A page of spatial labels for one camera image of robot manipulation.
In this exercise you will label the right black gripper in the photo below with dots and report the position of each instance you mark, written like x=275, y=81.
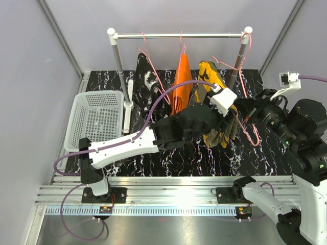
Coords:
x=251, y=108

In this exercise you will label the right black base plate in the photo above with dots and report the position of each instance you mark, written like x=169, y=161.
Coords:
x=224, y=195

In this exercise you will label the white perforated plastic basket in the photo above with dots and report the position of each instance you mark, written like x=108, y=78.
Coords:
x=96, y=115

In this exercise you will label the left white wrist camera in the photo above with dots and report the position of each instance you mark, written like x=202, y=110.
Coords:
x=222, y=98

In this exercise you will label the pink wire hanger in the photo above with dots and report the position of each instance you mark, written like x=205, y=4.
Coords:
x=178, y=68
x=146, y=52
x=249, y=48

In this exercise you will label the aluminium mounting rail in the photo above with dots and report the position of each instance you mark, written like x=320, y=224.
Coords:
x=165, y=191

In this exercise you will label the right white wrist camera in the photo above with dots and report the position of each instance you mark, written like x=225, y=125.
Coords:
x=290, y=83

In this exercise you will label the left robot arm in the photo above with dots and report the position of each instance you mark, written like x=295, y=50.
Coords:
x=170, y=133

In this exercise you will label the white and steel clothes rack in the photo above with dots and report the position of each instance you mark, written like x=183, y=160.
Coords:
x=127, y=89

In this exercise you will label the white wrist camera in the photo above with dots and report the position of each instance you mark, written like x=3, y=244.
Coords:
x=290, y=83
x=222, y=98

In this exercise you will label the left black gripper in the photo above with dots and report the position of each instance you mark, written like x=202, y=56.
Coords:
x=222, y=121

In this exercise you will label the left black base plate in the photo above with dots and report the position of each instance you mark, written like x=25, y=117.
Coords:
x=118, y=195

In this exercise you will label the black and white trousers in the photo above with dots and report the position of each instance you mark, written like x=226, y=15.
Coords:
x=146, y=88

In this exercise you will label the orange trousers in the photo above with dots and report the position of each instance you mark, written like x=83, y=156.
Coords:
x=183, y=92

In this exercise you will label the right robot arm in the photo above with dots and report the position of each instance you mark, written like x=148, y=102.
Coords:
x=300, y=130

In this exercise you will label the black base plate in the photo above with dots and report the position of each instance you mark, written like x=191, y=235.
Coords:
x=118, y=195
x=224, y=195

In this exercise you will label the white slotted cable duct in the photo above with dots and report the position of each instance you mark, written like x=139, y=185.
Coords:
x=142, y=210

